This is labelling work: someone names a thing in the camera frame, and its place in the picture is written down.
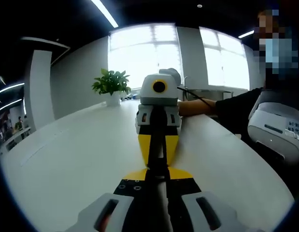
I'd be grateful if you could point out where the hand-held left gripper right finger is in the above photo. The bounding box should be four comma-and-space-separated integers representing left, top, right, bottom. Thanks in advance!
166, 166, 264, 232

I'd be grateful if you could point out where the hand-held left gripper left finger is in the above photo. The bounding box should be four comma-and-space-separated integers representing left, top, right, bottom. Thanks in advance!
64, 168, 169, 232

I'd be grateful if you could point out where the white plant pot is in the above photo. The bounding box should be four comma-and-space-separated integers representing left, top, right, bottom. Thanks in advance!
105, 92, 121, 107

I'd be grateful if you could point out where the green potted plant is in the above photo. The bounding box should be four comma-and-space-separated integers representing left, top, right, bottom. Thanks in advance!
91, 68, 132, 96

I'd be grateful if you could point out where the short ceiling light strip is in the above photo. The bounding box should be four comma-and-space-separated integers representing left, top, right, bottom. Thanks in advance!
90, 0, 120, 28
237, 29, 255, 39

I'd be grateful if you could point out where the white worn chest device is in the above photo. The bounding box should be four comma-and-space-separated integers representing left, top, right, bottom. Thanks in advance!
247, 101, 299, 166

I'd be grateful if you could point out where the white square column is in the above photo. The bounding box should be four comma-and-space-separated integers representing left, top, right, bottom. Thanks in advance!
23, 49, 56, 132

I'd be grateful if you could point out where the person's dark clothed torso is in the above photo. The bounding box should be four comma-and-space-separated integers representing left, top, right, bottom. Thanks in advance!
239, 69, 299, 194

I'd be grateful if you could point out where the row of white office desks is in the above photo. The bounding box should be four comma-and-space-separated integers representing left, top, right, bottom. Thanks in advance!
0, 126, 32, 152

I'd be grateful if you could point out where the straight ceiling light strip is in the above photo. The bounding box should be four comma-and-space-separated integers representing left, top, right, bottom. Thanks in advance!
0, 98, 23, 115
0, 82, 26, 95

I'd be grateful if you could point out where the thin black cable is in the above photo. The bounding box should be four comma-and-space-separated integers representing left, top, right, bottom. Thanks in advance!
177, 86, 212, 107

